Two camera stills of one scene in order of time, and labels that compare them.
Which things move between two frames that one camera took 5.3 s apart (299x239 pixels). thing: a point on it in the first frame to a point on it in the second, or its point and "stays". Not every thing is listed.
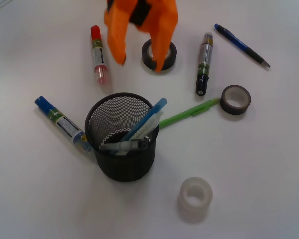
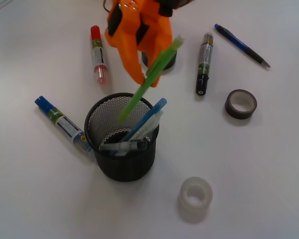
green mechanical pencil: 194,112 to 153,72
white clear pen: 149,126 stays
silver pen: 125,146 stays
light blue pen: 154,110 stays
